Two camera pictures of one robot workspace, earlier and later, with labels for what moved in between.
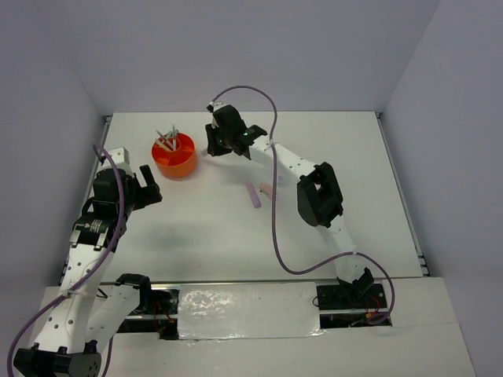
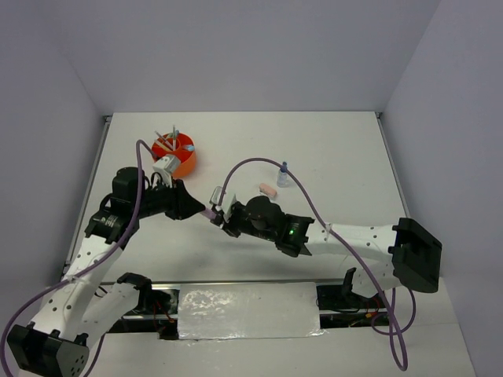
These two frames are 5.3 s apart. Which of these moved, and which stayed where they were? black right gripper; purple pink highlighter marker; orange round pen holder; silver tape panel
Moved: purple pink highlighter marker; black right gripper
Stayed: orange round pen holder; silver tape panel
